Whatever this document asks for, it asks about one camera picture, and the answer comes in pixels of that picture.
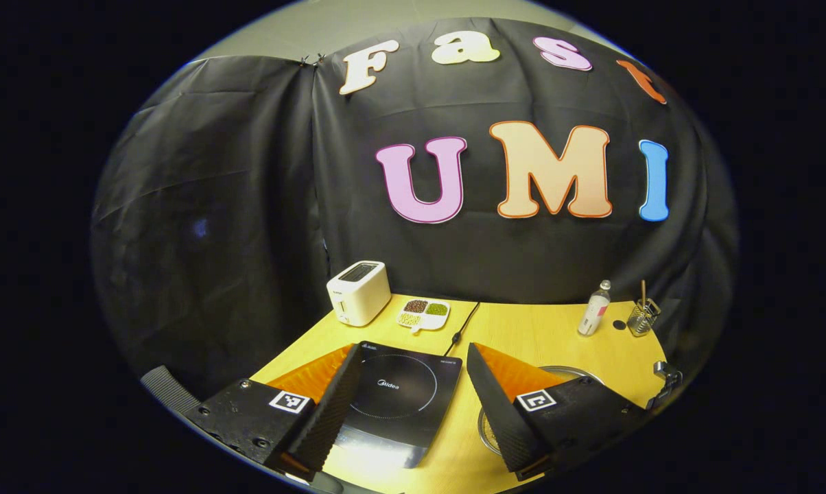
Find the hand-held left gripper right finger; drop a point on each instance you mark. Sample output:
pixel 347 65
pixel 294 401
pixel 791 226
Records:
pixel 499 412

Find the steel pot with beans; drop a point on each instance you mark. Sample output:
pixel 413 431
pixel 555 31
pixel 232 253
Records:
pixel 485 429

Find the white divided dish with beans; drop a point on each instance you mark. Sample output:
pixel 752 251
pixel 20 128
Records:
pixel 423 312

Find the dark ribbed band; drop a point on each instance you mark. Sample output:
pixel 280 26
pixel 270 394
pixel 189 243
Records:
pixel 169 391

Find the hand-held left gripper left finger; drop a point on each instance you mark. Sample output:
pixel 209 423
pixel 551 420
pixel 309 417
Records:
pixel 331 412

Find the black induction cooktop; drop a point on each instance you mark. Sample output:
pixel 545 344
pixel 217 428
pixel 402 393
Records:
pixel 399 405

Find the clear holder with wooden stick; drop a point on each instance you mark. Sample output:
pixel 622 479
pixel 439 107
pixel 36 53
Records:
pixel 641 319

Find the white toaster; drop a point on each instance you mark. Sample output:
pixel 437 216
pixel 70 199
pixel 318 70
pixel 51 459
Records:
pixel 358 295

